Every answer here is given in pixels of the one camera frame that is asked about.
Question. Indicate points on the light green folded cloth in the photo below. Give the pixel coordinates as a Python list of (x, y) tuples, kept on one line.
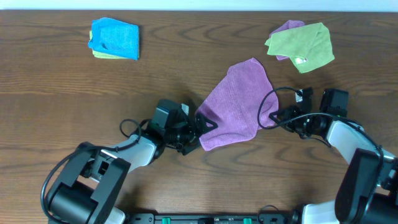
[(103, 55)]

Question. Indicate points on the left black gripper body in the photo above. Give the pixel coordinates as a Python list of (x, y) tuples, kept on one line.
[(193, 133)]

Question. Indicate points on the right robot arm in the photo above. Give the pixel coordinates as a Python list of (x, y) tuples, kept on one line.
[(368, 192)]

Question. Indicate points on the blue folded cloth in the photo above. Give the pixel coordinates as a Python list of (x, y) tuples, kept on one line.
[(127, 38)]

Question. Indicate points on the purple cloth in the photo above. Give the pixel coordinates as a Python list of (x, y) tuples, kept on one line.
[(235, 102), (284, 28)]

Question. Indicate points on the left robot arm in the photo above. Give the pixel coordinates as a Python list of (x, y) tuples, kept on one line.
[(84, 185)]

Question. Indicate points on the purple cloth under green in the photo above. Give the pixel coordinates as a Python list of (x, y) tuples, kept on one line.
[(284, 28)]

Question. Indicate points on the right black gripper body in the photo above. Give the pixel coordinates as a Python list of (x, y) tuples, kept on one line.
[(288, 117)]

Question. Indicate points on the green crumpled cloth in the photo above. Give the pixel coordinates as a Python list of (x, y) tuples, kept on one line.
[(308, 47)]

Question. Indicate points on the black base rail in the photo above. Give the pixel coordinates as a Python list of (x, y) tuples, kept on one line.
[(265, 218)]

